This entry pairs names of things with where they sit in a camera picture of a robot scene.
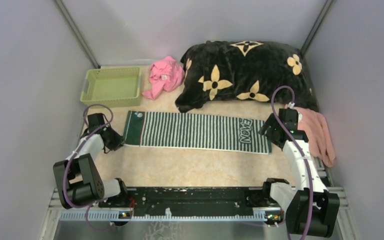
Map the green white striped towel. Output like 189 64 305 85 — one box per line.
123 111 272 155

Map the black blanket with beige flowers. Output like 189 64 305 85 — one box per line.
175 40 319 113

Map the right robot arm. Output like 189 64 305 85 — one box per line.
259 108 340 238

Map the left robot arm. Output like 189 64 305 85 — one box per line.
53 126 130 209

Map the light salmon pink towel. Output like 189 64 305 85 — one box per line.
294 106 336 168

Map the green perforated plastic basket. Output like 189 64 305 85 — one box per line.
80 66 142 108

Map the bright pink crumpled towel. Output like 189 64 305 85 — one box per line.
142 56 186 100

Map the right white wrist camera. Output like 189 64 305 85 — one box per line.
278 108 300 130

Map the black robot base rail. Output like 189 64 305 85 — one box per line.
98 186 285 225

